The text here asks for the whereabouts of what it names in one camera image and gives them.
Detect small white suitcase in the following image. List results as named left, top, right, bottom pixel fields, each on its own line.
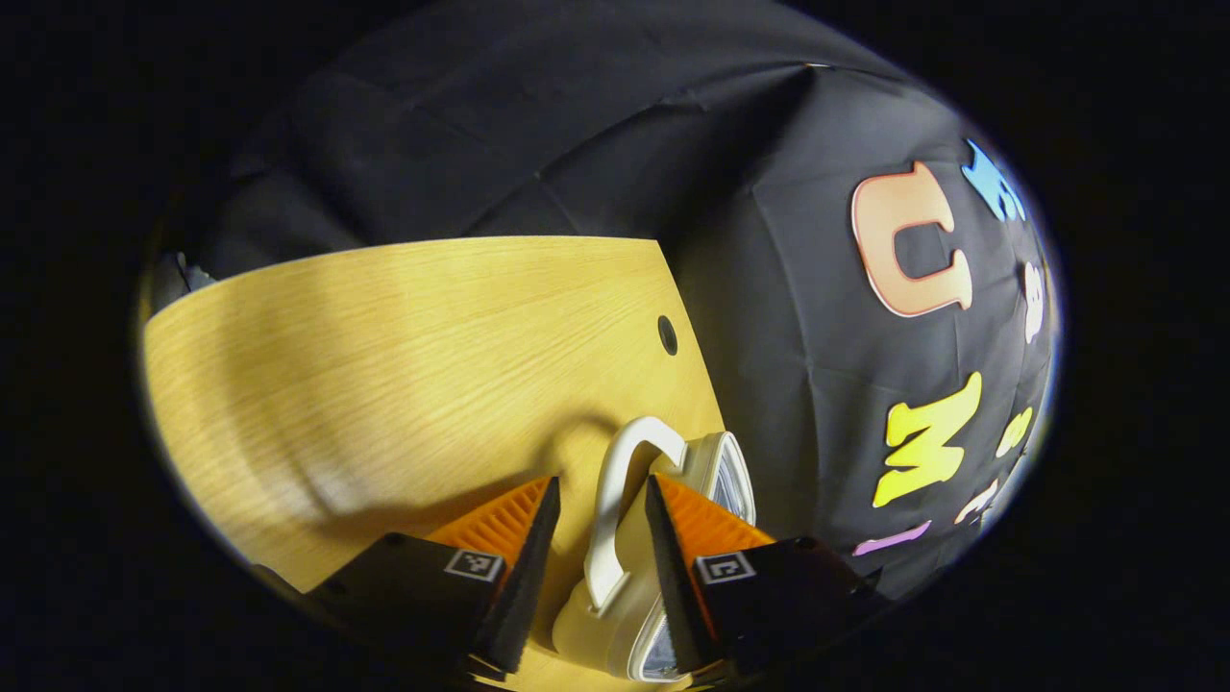
left=552, top=415, right=758, bottom=684

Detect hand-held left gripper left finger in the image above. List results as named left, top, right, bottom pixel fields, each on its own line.
left=306, top=475, right=563, bottom=681

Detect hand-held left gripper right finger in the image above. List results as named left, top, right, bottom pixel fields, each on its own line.
left=644, top=472, right=890, bottom=679

